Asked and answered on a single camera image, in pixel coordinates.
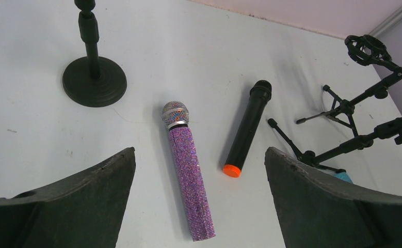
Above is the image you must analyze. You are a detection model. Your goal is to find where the black small tripod stand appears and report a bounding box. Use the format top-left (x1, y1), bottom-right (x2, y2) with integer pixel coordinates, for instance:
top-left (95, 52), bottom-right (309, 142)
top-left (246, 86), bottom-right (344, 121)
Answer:
top-left (268, 117), bottom-right (402, 174)

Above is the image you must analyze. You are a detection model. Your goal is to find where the teal blue microphone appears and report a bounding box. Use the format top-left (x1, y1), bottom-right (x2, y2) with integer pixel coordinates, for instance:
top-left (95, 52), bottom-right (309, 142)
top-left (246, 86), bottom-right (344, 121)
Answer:
top-left (333, 172), bottom-right (353, 183)

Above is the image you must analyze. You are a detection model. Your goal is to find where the purple glitter microphone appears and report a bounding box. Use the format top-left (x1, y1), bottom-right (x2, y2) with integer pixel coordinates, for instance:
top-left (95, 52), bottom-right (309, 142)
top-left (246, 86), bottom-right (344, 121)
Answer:
top-left (162, 101), bottom-right (216, 242)

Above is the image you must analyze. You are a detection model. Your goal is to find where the black microphone orange cap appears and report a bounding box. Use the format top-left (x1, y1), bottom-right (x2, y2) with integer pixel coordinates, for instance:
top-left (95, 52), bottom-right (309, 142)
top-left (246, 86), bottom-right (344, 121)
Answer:
top-left (222, 80), bottom-right (272, 178)

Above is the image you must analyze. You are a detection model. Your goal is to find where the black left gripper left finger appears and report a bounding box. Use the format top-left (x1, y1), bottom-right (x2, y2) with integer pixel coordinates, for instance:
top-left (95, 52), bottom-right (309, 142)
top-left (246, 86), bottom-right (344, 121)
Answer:
top-left (0, 147), bottom-right (136, 247)

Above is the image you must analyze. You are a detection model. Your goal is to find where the black shock-mount tripod stand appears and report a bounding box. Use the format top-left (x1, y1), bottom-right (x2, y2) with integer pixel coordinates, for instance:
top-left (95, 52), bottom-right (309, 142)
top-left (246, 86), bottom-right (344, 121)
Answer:
top-left (296, 35), bottom-right (402, 137)

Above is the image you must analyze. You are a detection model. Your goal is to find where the black round-base mic stand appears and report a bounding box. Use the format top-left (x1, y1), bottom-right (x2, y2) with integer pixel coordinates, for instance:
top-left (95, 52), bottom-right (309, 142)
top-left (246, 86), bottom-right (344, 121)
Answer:
top-left (62, 0), bottom-right (127, 107)

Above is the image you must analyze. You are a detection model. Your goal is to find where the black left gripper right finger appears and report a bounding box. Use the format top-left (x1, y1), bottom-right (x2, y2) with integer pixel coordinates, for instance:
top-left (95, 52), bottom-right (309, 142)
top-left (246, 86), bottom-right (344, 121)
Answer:
top-left (265, 147), bottom-right (402, 247)

